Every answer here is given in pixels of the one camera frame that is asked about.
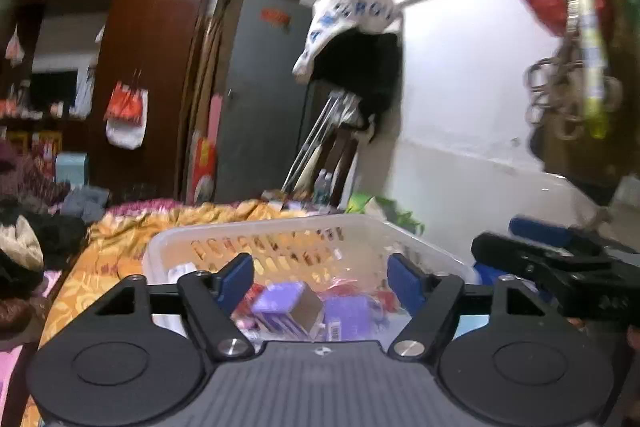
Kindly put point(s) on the green reusable bag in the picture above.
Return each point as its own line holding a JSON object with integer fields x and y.
{"x": 385, "y": 209}

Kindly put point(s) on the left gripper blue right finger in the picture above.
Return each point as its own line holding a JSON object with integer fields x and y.
{"x": 432, "y": 303}

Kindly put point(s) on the metal crutches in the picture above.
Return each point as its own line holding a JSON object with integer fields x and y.
{"x": 340, "y": 113}

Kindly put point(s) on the black hanging garment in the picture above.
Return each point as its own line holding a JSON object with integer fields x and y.
{"x": 364, "y": 65}

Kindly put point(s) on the purple white letter box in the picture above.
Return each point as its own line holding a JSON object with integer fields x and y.
{"x": 290, "y": 308}

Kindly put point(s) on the purple box behind front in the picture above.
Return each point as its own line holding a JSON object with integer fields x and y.
{"x": 348, "y": 318}

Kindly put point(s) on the pile of dark clothes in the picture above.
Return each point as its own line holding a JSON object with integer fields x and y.
{"x": 44, "y": 225}

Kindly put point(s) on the teal tissue box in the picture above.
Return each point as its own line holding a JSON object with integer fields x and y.
{"x": 72, "y": 168}

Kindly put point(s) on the black television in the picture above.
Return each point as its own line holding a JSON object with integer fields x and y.
{"x": 53, "y": 93}

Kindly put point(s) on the dark red wooden wardrobe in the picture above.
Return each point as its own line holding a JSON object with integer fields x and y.
{"x": 149, "y": 44}

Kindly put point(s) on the grey metal door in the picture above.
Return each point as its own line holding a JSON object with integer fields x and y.
{"x": 263, "y": 110}

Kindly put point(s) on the pink red box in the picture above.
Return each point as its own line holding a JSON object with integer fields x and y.
{"x": 351, "y": 288}

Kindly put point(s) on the red and white hanging bag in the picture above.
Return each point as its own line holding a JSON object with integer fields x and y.
{"x": 126, "y": 116}

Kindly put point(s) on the brown hanging bags bundle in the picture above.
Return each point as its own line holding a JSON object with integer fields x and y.
{"x": 584, "y": 100}

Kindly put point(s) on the white plastic lattice basket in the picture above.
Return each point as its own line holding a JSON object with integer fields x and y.
{"x": 314, "y": 250}

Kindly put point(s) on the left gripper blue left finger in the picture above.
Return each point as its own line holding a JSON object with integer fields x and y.
{"x": 210, "y": 299}

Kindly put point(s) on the white cap-like bag with lettering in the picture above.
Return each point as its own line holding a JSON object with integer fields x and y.
{"x": 331, "y": 18}

